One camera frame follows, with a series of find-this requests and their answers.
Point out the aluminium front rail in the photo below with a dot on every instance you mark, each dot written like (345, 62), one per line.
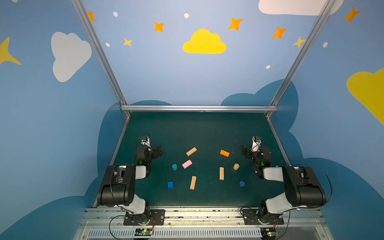
(201, 223)

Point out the natural wood block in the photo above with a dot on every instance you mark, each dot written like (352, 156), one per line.
(193, 182)
(222, 174)
(192, 151)

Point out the aluminium right frame post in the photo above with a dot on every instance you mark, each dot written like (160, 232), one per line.
(311, 38)

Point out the controller board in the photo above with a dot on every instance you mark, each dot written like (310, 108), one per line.
(268, 234)
(143, 232)

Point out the pink wood block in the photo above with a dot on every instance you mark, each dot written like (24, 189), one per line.
(187, 164)

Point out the left controller board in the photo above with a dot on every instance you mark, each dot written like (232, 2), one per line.
(143, 232)

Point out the natural wood block front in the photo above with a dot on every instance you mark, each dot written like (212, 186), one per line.
(193, 182)

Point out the blue wood cube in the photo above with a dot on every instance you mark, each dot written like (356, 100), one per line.
(170, 185)

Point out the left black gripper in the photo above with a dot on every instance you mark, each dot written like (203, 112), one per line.
(154, 151)

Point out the aluminium rear frame bar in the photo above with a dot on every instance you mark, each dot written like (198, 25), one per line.
(198, 108)

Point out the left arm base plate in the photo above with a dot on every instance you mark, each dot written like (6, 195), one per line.
(156, 216)

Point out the aluminium frame post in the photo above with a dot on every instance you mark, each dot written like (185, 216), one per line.
(311, 38)
(87, 24)

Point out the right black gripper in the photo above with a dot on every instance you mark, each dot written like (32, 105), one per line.
(249, 153)

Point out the orange wood block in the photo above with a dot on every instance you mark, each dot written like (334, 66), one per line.
(224, 153)

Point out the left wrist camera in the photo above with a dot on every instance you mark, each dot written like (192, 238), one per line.
(145, 140)

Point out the right controller board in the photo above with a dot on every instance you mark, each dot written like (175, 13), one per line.
(268, 234)

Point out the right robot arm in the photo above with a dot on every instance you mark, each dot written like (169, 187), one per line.
(302, 188)

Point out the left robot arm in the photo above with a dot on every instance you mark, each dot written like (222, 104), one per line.
(119, 182)

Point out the natural wood cylinder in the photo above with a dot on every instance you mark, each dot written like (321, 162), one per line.
(236, 167)

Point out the aluminium left frame post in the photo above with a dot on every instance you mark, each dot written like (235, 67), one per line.
(87, 24)

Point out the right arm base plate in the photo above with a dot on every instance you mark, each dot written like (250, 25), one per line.
(250, 217)

